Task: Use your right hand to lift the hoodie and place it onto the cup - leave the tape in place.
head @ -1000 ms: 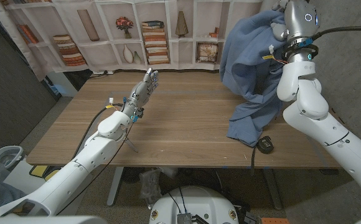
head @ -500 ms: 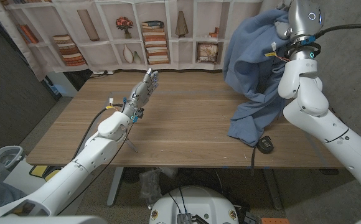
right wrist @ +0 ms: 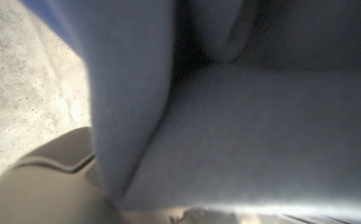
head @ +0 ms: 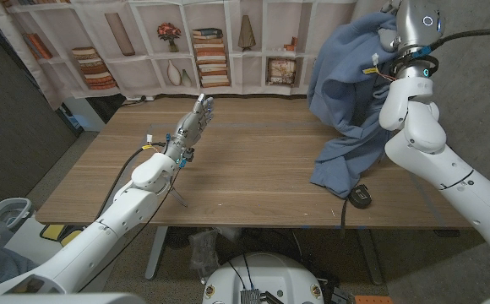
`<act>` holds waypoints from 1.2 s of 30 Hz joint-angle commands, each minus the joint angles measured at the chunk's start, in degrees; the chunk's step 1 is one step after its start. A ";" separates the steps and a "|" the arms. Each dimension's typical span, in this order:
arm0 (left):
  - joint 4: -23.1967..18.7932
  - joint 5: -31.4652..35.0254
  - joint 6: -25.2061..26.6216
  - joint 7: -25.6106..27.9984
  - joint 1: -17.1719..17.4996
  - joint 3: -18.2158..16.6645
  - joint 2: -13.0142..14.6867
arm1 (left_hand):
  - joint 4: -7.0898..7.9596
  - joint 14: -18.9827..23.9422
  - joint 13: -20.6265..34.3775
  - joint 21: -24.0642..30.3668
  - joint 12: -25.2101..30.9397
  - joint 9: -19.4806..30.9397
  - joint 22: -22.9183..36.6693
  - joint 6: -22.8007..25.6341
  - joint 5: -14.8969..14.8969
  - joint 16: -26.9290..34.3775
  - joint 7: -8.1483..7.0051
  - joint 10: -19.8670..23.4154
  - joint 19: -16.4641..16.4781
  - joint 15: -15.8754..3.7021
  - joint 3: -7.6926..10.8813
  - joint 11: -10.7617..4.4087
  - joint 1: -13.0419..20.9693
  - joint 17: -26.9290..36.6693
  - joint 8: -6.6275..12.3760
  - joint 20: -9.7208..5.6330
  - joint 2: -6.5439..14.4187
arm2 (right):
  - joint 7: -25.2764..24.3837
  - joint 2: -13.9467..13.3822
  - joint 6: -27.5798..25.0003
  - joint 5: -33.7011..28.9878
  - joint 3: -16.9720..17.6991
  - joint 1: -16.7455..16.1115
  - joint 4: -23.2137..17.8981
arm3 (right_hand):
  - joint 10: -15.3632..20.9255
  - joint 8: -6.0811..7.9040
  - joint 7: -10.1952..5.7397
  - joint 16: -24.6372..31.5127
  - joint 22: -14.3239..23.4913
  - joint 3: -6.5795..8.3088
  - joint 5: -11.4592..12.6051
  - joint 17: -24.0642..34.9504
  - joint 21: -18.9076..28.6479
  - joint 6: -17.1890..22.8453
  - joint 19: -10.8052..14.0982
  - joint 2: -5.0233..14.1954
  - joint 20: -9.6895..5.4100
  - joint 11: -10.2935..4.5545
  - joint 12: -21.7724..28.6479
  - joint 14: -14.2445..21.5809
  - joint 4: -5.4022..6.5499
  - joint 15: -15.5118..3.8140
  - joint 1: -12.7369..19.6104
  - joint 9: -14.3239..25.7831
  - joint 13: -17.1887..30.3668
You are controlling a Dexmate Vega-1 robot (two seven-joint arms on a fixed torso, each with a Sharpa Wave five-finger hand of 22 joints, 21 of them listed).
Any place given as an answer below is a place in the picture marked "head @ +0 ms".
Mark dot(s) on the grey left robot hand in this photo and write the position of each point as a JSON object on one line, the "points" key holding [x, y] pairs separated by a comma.
{"points": [[190, 128]]}

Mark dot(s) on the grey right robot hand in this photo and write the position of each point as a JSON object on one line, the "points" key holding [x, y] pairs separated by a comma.
{"points": [[414, 29]]}

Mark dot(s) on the blue hoodie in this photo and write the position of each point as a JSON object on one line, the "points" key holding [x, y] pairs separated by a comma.
{"points": [[346, 105]]}

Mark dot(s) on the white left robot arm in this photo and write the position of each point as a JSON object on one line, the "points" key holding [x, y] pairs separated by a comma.
{"points": [[114, 224]]}

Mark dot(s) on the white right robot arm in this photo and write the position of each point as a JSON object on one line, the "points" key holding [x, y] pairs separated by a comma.
{"points": [[448, 169]]}

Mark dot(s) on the black tape measure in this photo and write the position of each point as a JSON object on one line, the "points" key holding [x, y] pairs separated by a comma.
{"points": [[359, 197]]}

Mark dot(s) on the printed bookshelf backdrop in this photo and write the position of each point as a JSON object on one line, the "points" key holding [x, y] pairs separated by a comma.
{"points": [[177, 72]]}

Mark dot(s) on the white power strip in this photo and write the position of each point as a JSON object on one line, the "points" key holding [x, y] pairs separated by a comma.
{"points": [[137, 98]]}

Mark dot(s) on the white cabinet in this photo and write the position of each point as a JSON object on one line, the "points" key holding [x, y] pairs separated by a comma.
{"points": [[82, 114]]}

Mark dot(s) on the clear plastic bag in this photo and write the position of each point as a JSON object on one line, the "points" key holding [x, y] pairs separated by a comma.
{"points": [[203, 251]]}

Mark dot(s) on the grey table leg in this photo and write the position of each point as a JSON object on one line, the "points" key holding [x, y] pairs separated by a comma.
{"points": [[156, 253], [369, 257]]}

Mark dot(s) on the yellow black floor object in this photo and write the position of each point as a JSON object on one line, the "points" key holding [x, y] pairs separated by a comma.
{"points": [[69, 236]]}

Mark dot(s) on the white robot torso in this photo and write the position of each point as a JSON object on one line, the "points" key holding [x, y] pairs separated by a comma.
{"points": [[266, 274]]}

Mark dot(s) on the white grey plastic bin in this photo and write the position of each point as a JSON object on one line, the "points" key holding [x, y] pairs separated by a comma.
{"points": [[10, 211]]}

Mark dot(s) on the person leg in jeans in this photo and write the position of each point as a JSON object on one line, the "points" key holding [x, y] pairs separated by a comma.
{"points": [[0, 266]]}

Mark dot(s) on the orange box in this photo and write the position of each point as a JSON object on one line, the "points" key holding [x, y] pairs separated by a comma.
{"points": [[374, 300]]}

